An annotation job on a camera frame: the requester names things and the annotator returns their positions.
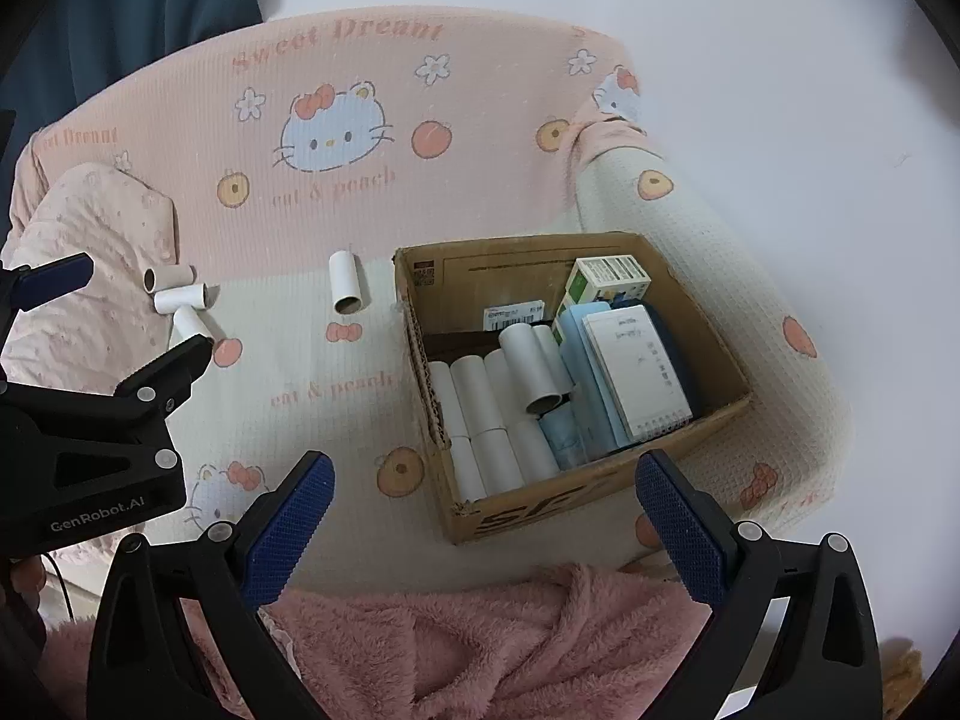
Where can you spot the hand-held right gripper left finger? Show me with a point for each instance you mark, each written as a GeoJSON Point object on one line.
{"type": "Point", "coordinates": [292, 532]}

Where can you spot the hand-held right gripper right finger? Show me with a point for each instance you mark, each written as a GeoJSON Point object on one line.
{"type": "Point", "coordinates": [682, 532]}

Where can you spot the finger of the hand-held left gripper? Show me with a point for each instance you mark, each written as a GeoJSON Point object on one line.
{"type": "Point", "coordinates": [169, 371]}
{"type": "Point", "coordinates": [52, 277]}

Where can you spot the white paper tube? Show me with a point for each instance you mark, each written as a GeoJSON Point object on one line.
{"type": "Point", "coordinates": [346, 281]}
{"type": "Point", "coordinates": [184, 298]}
{"type": "Point", "coordinates": [169, 277]}
{"type": "Point", "coordinates": [191, 324]}

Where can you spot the brown cardboard box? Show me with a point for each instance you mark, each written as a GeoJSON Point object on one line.
{"type": "Point", "coordinates": [465, 255]}

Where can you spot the pink printed pillow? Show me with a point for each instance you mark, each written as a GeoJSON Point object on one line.
{"type": "Point", "coordinates": [90, 240]}

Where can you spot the small light blue tissue packet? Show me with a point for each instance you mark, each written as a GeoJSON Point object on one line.
{"type": "Point", "coordinates": [562, 439]}

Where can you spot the white booklet box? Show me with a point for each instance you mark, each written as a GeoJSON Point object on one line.
{"type": "Point", "coordinates": [637, 375]}

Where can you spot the pink fluffy blanket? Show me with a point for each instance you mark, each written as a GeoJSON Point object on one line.
{"type": "Point", "coordinates": [450, 645]}

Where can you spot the large light blue tissue packet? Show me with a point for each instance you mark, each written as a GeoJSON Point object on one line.
{"type": "Point", "coordinates": [581, 367]}

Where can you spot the pile of white paper tubes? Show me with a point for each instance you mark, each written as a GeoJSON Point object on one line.
{"type": "Point", "coordinates": [480, 390]}

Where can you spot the tan fuzzy cloth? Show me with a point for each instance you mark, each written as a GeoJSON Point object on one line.
{"type": "Point", "coordinates": [900, 664]}

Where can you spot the green and white carton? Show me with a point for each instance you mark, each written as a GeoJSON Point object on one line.
{"type": "Point", "coordinates": [604, 277]}

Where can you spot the blue curtain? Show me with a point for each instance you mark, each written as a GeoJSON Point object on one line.
{"type": "Point", "coordinates": [112, 7]}

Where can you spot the pink printed sofa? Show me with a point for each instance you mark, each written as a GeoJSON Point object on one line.
{"type": "Point", "coordinates": [465, 187]}

